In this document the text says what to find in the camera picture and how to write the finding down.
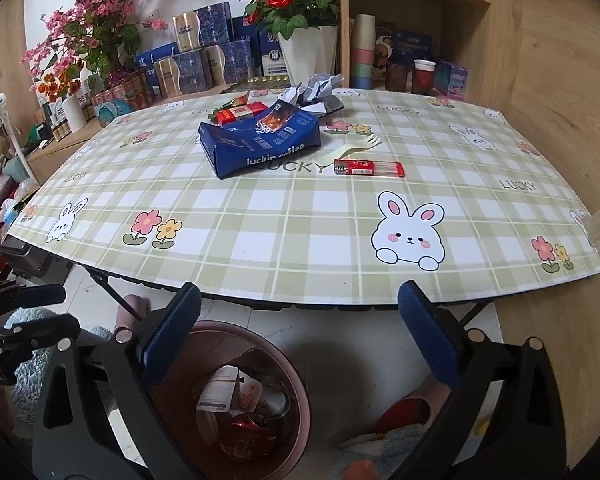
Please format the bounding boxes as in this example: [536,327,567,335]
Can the red cup white rim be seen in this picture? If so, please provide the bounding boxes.
[411,59,437,95]

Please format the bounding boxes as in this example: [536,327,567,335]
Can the stack of pastel paper cups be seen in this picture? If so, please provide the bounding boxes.
[350,14,377,89]

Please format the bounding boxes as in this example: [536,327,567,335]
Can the row of small brown bottles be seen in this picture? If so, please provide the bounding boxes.
[50,112,73,141]

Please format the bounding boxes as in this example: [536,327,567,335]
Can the white label packet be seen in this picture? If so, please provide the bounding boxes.
[196,366,241,413]

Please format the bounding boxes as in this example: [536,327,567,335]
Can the brown glass cup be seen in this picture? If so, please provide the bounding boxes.
[385,61,412,92]

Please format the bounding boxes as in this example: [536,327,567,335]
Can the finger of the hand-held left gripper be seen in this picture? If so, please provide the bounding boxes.
[0,314,82,361]
[0,282,67,318]

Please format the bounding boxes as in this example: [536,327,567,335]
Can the fluffy light blue cloth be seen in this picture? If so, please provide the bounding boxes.
[0,307,111,411]
[340,422,431,471]

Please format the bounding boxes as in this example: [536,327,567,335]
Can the white vase orange flowers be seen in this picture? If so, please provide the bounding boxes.
[36,67,88,132]

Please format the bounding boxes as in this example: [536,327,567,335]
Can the blue coffee bag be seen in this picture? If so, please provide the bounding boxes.
[198,100,322,180]

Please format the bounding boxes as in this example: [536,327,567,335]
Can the wooden shelf unit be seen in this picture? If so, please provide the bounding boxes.
[337,0,523,111]

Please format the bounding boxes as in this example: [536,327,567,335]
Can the dark foil packet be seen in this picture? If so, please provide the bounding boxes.
[256,100,301,136]

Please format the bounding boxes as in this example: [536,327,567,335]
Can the small blue purple box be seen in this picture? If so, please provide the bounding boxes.
[435,60,468,100]

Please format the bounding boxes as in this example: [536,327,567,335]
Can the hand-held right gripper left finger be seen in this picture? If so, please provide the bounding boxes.
[31,282,212,480]

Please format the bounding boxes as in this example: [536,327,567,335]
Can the cream plastic fork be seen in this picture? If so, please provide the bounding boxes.
[320,133,384,167]

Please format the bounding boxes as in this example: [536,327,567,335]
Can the dark blue illustrated box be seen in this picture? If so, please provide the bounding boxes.
[372,21,433,81]

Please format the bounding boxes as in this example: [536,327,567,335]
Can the gold rimmed tray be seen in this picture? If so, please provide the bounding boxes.
[242,76,292,88]

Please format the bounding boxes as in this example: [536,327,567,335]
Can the pink brown trash bin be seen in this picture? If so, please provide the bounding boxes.
[145,320,312,480]

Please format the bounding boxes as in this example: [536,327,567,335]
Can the round metal can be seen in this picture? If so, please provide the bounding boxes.
[252,390,291,421]

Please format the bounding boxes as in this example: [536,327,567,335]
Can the red cardboard box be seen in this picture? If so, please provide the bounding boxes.
[214,101,271,128]

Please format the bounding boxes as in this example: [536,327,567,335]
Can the red slipper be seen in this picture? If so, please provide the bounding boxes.
[375,377,451,436]

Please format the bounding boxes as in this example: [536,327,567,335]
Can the pink slipper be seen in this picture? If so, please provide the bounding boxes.
[115,295,153,333]

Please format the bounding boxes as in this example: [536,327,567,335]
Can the white grey paper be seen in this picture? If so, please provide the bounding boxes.
[278,72,345,116]

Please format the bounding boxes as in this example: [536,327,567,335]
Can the red clear plastic wrapper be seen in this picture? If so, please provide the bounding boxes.
[333,158,406,179]

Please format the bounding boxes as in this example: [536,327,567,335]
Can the pink blossom artificial plant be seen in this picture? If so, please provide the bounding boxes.
[22,0,168,96]

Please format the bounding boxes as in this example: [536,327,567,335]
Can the stack of blue gift boxes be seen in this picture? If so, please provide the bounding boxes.
[135,2,291,98]

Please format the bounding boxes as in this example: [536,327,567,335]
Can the red rose plant white pot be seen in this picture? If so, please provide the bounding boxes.
[239,0,341,88]

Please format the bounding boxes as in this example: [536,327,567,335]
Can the wooden fence planter box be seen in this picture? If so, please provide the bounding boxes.
[91,67,153,126]

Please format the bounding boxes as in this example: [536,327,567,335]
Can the red crumpled wrapper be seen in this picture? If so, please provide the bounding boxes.
[220,412,281,461]

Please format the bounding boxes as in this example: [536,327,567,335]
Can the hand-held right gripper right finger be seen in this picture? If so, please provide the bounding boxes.
[392,281,567,480]

